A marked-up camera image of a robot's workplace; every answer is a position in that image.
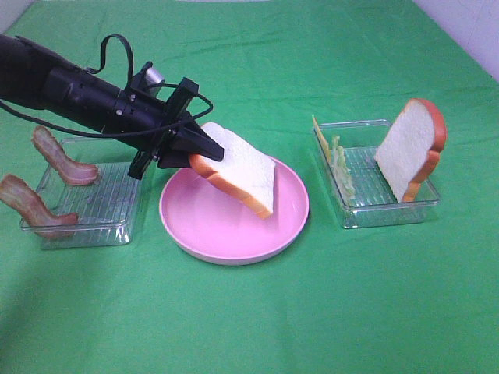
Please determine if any yellow toy cheese slice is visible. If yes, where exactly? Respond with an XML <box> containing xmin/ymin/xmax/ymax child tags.
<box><xmin>312</xmin><ymin>115</ymin><xmax>331</xmax><ymax>164</ymax></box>

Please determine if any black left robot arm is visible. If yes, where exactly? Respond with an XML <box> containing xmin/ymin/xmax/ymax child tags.
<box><xmin>1</xmin><ymin>35</ymin><xmax>224</xmax><ymax>179</ymax></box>

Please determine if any toy bacon strip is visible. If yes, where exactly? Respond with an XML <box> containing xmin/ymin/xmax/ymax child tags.
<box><xmin>31</xmin><ymin>125</ymin><xmax>98</xmax><ymax>186</ymax></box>
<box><xmin>1</xmin><ymin>174</ymin><xmax>79</xmax><ymax>227</ymax></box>

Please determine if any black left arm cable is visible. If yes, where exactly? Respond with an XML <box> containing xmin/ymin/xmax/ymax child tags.
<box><xmin>0</xmin><ymin>34</ymin><xmax>214</xmax><ymax>138</ymax></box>

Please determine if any right clear plastic tray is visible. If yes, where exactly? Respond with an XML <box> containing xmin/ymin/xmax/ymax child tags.
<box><xmin>313</xmin><ymin>119</ymin><xmax>440</xmax><ymax>228</ymax></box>

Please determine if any left clear plastic tray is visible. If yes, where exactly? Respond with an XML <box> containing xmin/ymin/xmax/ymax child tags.
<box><xmin>19</xmin><ymin>137</ymin><xmax>150</xmax><ymax>249</ymax></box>

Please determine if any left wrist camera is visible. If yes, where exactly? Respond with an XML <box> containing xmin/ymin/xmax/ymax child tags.
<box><xmin>131</xmin><ymin>62</ymin><xmax>165</xmax><ymax>97</ymax></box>

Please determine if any toy bread slice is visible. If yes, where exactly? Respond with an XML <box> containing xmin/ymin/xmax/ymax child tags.
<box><xmin>189</xmin><ymin>122</ymin><xmax>276</xmax><ymax>219</ymax></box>
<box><xmin>374</xmin><ymin>98</ymin><xmax>448</xmax><ymax>203</ymax></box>

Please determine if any clear plastic tray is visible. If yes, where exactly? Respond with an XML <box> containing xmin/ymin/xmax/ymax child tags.
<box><xmin>19</xmin><ymin>137</ymin><xmax>150</xmax><ymax>249</ymax></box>
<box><xmin>313</xmin><ymin>119</ymin><xmax>440</xmax><ymax>228</ymax></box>

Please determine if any pink round plate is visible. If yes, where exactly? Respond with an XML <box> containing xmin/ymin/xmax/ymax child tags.
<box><xmin>159</xmin><ymin>161</ymin><xmax>310</xmax><ymax>266</ymax></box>

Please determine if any green toy lettuce leaf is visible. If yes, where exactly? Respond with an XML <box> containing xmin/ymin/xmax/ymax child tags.
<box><xmin>331</xmin><ymin>136</ymin><xmax>356</xmax><ymax>206</ymax></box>

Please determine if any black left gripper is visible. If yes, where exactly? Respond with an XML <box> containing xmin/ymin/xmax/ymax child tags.
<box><xmin>101</xmin><ymin>78</ymin><xmax>224</xmax><ymax>179</ymax></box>

